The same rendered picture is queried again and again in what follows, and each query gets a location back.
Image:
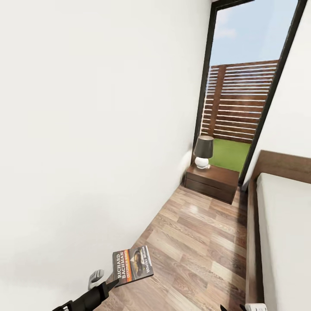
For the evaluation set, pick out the nightstand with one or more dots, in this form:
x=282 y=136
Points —
x=212 y=181

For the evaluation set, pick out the fixed window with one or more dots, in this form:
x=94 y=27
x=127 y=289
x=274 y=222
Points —
x=248 y=43

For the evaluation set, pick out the bed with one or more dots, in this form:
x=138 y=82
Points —
x=278 y=265

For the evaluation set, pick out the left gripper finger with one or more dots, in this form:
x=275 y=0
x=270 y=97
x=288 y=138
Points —
x=111 y=285

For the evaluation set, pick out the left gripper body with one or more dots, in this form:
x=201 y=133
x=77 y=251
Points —
x=94 y=297

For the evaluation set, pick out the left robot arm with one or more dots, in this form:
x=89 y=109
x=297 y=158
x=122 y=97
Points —
x=93 y=298

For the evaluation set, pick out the table lamp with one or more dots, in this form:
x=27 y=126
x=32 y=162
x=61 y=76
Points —
x=203 y=151

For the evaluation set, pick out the hardback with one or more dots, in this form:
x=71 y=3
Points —
x=131 y=265

